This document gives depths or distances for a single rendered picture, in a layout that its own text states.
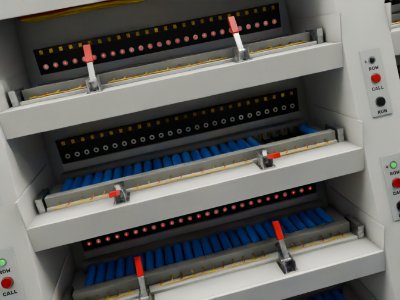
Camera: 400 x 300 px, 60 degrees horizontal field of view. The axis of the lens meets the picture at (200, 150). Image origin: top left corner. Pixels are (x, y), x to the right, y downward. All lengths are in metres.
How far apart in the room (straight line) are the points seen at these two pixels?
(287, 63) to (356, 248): 0.37
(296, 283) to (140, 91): 0.44
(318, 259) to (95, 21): 0.68
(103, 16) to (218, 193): 0.48
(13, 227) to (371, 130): 0.64
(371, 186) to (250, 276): 0.28
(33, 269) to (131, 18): 0.55
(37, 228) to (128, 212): 0.15
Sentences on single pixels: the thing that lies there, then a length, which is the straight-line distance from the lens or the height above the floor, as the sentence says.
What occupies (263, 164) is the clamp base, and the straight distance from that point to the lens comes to 0.63.
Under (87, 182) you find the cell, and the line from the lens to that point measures 0.71.
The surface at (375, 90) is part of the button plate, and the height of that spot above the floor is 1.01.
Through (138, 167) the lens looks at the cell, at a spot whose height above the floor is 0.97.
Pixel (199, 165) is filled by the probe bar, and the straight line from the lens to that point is 0.65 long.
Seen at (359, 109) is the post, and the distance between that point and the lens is 0.69.
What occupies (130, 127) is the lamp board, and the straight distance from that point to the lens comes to 0.76.
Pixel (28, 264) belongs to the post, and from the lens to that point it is 0.67.
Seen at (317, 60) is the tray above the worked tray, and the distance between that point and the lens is 0.68.
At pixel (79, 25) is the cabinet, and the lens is 0.85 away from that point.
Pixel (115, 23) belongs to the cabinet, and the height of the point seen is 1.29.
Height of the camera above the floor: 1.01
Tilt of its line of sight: 3 degrees down
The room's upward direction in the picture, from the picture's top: 13 degrees counter-clockwise
